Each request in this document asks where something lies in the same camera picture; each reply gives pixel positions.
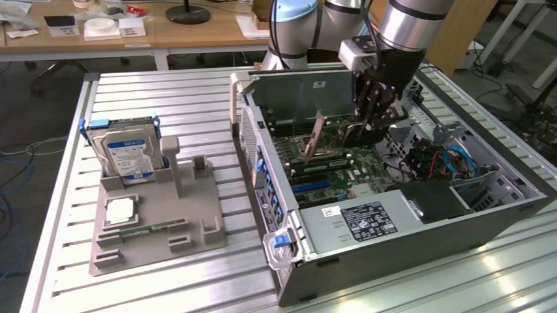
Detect perforated metal drive cage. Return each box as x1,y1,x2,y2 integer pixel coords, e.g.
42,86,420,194
372,77,436,158

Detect green RAM stick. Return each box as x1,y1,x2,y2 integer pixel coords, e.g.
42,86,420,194
116,218,185,236

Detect white labelled box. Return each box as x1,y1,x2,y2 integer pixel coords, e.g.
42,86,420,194
117,17,145,38

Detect black floor equipment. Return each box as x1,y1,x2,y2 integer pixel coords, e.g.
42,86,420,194
503,82,557,151

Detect wooden cabinet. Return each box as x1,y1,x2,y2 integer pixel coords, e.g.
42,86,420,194
360,0,499,76

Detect open black PC case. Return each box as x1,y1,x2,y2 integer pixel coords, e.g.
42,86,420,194
228,58,550,308

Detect black graphics card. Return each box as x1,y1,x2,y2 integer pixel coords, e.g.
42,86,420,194
303,110,384,165

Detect hard disk with blue caddy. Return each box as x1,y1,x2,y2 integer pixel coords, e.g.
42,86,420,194
77,113,161,188

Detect blue floor cable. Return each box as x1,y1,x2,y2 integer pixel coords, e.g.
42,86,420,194
0,155,34,280

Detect white floor cable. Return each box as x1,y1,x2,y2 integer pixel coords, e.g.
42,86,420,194
0,136,69,157

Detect white table frame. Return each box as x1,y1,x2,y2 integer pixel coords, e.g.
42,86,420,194
476,0,557,89

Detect black and white box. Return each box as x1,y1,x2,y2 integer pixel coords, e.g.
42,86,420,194
44,15,81,38

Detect metal disk bay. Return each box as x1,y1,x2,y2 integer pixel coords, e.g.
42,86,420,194
447,164,515,213

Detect white stacked papers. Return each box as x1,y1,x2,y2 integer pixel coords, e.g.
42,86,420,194
235,14,271,40

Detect blue expansion slot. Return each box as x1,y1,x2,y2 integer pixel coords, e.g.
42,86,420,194
291,178,332,194

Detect blue disk wire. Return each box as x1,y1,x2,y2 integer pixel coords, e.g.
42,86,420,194
438,145,480,179

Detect white box with round dish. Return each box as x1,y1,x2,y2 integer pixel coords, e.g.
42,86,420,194
82,17,122,42

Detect grey plastic parts rack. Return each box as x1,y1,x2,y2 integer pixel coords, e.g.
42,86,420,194
88,136,228,278

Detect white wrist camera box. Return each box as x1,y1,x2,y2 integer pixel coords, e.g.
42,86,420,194
338,36,380,72

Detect grey power supply unit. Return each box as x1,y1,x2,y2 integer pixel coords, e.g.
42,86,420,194
299,190,426,256

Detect silver CPU chip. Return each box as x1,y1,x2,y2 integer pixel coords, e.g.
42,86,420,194
104,199,136,226

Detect black round lamp base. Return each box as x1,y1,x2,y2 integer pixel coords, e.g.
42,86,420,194
164,0,212,25

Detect green motherboard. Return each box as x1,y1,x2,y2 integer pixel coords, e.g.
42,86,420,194
261,110,394,210

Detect wooden desk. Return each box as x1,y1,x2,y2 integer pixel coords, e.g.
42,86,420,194
0,0,273,63

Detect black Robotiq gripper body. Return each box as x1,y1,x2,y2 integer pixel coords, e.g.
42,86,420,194
371,46,431,99

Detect black chair base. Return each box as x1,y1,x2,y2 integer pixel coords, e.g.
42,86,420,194
22,57,132,97

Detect CPU socket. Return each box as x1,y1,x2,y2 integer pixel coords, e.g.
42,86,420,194
293,134,346,161

